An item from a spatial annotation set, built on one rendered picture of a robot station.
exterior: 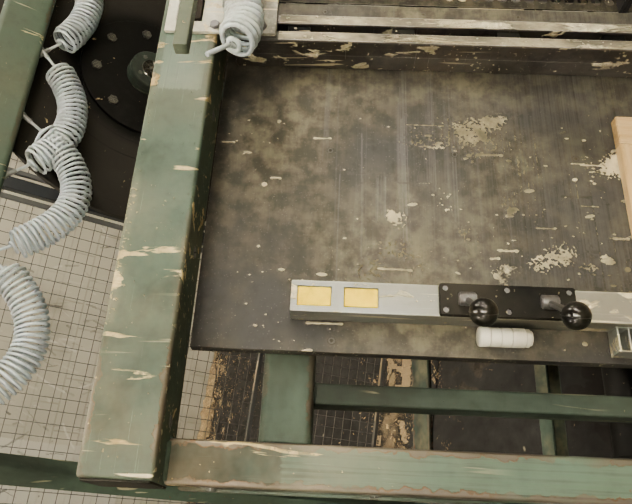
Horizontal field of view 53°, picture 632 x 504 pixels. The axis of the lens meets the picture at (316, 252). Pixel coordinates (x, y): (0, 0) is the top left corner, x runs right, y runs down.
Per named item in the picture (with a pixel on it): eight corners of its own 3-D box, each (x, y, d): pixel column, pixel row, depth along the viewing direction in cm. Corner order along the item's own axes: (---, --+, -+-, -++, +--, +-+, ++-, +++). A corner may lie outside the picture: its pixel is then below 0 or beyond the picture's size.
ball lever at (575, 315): (559, 314, 95) (596, 333, 81) (533, 313, 95) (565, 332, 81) (560, 289, 94) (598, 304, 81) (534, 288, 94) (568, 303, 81)
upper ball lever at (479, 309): (477, 311, 95) (501, 330, 82) (452, 310, 95) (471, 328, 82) (479, 285, 95) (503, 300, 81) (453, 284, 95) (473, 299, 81)
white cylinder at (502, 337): (476, 348, 96) (529, 351, 96) (480, 343, 93) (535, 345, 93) (474, 329, 97) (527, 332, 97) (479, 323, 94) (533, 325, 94)
